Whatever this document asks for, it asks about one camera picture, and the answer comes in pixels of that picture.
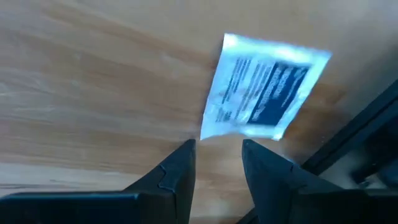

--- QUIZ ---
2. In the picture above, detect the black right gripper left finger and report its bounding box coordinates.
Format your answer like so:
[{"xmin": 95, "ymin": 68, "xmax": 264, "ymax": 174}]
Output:
[{"xmin": 123, "ymin": 139, "xmax": 197, "ymax": 224}]

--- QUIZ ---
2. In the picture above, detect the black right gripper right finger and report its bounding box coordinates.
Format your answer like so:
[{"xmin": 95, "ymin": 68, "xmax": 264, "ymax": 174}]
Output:
[{"xmin": 241, "ymin": 138, "xmax": 343, "ymax": 224}]

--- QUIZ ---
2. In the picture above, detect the blue white alcohol pad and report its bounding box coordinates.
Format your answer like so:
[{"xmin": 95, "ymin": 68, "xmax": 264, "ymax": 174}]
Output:
[{"xmin": 200, "ymin": 32, "xmax": 333, "ymax": 141}]

